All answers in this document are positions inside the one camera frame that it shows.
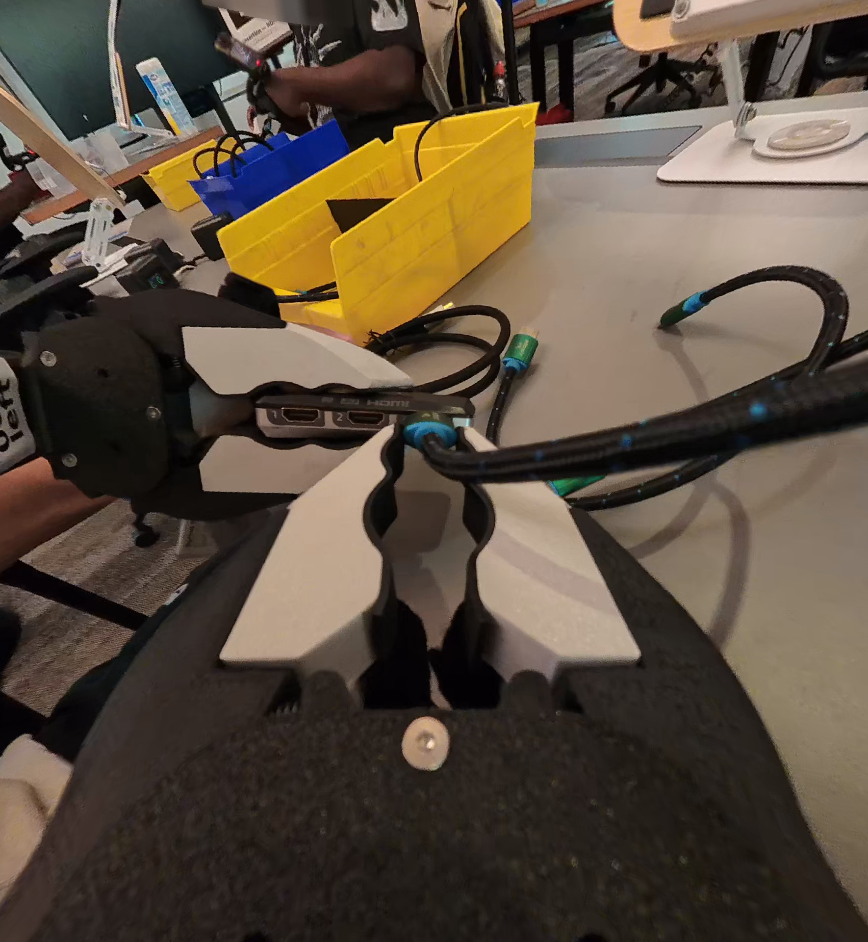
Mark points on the black power brick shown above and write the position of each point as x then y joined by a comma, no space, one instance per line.
151,274

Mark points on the blue gift bag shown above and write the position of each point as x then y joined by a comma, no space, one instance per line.
279,173

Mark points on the large yellow plastic bin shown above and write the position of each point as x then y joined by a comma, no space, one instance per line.
419,221

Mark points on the person's left forearm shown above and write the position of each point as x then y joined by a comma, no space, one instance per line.
7,530

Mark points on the black office chair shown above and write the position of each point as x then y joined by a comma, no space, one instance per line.
662,77

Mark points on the small yellow plastic bin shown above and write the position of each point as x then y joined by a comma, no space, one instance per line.
173,180

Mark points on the white cloth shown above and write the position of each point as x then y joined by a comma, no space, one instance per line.
0,831

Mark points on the grey HDMI switch box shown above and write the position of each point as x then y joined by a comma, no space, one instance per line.
331,403

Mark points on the black power adapter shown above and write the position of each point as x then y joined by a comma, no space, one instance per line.
207,237

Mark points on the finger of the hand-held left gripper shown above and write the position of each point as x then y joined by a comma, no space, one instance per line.
294,353
257,467

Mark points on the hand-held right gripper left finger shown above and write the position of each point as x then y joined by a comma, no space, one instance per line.
316,574

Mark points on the dark monitor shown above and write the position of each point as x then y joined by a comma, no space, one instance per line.
73,59

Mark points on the tilted wooden board stand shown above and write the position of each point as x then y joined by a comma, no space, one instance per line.
51,143

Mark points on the wooden board with black mat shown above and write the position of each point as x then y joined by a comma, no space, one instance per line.
640,22

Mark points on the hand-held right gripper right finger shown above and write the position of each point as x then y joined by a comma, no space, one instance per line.
552,581

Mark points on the grey desk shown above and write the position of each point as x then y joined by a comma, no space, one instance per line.
772,625

